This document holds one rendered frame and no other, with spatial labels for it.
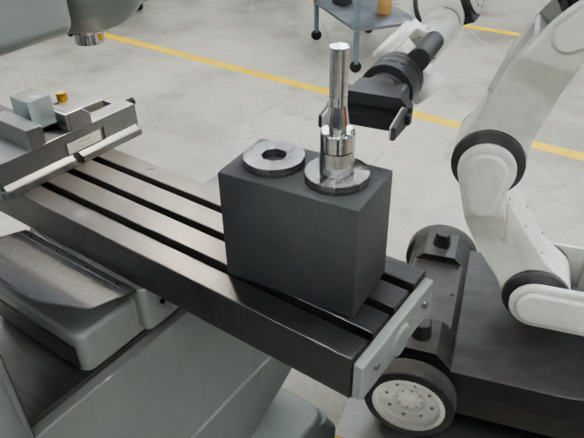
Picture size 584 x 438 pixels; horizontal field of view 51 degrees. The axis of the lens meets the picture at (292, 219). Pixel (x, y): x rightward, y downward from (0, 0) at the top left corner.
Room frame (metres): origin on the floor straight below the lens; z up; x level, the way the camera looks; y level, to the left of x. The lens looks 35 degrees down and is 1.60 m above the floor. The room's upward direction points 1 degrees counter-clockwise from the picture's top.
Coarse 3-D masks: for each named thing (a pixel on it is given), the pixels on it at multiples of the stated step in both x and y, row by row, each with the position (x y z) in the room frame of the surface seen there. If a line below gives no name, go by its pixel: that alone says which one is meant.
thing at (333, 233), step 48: (288, 144) 0.80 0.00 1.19; (240, 192) 0.73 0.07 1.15; (288, 192) 0.69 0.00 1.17; (336, 192) 0.68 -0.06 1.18; (384, 192) 0.72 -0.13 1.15; (240, 240) 0.73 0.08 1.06; (288, 240) 0.69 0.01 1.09; (336, 240) 0.66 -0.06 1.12; (384, 240) 0.73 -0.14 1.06; (288, 288) 0.69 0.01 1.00; (336, 288) 0.65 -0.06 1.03
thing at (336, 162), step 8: (320, 144) 0.72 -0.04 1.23; (328, 144) 0.70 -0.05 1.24; (344, 144) 0.70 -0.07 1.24; (352, 144) 0.71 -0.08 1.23; (320, 152) 0.72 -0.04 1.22; (328, 152) 0.70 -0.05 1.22; (336, 152) 0.70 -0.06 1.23; (344, 152) 0.70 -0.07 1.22; (352, 152) 0.71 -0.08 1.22; (320, 160) 0.72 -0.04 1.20; (328, 160) 0.70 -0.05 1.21; (336, 160) 0.70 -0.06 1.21; (344, 160) 0.70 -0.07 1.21; (352, 160) 0.71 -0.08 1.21; (320, 168) 0.72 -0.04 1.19; (328, 168) 0.70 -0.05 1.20; (336, 168) 0.70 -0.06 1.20; (344, 168) 0.70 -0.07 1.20; (352, 168) 0.71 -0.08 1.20; (328, 176) 0.70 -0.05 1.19; (336, 176) 0.70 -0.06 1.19; (344, 176) 0.70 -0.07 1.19
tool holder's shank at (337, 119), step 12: (336, 48) 0.72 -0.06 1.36; (348, 48) 0.72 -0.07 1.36; (336, 60) 0.71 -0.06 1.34; (348, 60) 0.72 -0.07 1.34; (336, 72) 0.71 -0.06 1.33; (336, 84) 0.71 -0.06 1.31; (336, 96) 0.71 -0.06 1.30; (336, 108) 0.71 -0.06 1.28; (336, 120) 0.71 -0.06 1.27; (348, 120) 0.72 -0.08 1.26; (336, 132) 0.71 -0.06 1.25
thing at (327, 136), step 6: (324, 126) 0.73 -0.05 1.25; (348, 126) 0.73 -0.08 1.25; (324, 132) 0.72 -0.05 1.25; (330, 132) 0.72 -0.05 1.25; (348, 132) 0.71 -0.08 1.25; (354, 132) 0.72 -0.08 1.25; (324, 138) 0.71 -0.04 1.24; (330, 138) 0.70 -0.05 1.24; (336, 138) 0.70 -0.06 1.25; (342, 138) 0.70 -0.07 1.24; (348, 138) 0.70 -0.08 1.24; (354, 138) 0.71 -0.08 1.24; (336, 144) 0.70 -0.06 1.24; (342, 144) 0.70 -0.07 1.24
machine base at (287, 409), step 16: (288, 400) 1.14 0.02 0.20; (304, 400) 1.14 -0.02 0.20; (272, 416) 1.08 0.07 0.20; (288, 416) 1.08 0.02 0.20; (304, 416) 1.08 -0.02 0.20; (320, 416) 1.08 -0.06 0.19; (256, 432) 1.03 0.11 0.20; (272, 432) 1.03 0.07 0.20; (288, 432) 1.03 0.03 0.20; (304, 432) 1.03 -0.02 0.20; (320, 432) 1.06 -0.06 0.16
